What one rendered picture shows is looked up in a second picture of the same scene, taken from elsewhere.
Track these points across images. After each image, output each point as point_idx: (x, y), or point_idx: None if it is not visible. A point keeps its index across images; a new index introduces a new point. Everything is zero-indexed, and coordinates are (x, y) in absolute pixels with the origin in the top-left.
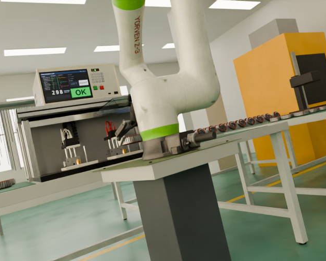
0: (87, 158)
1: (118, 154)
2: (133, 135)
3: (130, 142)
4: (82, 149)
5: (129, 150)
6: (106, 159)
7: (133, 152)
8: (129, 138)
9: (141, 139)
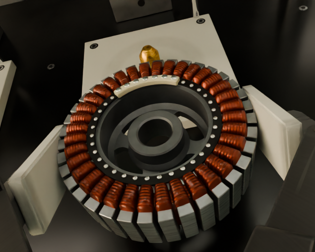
0: None
1: (148, 3)
2: (156, 188)
3: (120, 236)
4: None
5: (192, 9)
6: (107, 3)
7: (187, 123)
8: (108, 221)
9: (237, 199)
